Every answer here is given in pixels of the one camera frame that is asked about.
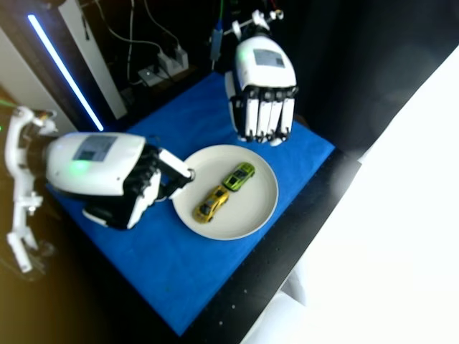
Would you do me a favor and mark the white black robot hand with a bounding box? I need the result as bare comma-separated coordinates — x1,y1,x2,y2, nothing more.
44,131,197,231
224,34,299,147

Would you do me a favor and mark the green toy car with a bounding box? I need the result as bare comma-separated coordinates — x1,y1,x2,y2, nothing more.
222,161,256,193

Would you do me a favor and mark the yellow toy car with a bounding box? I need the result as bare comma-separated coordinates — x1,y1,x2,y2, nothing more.
192,185,230,224

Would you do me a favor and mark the white round plate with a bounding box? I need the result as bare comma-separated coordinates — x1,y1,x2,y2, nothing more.
171,144,280,241

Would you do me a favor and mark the white power strip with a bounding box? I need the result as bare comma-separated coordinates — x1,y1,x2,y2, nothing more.
156,45,190,77

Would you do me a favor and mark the black curtain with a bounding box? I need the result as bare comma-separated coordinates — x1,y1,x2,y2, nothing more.
279,0,459,157

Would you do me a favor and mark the white light strip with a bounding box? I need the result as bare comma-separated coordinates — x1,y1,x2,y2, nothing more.
27,13,105,133

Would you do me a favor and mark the white upright panel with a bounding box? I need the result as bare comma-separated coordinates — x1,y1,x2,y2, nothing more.
57,0,128,121

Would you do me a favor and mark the white power adapter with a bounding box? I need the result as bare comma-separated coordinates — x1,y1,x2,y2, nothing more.
138,66,170,87

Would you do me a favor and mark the blue cloth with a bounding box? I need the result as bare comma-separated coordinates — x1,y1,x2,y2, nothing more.
46,71,336,337

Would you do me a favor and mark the white curtain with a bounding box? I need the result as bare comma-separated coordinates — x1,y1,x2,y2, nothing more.
240,46,459,344

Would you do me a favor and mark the grey cable adapter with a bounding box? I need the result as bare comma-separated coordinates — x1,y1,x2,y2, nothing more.
209,27,225,62

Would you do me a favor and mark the white cable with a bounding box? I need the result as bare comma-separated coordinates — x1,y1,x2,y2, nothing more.
95,0,164,49

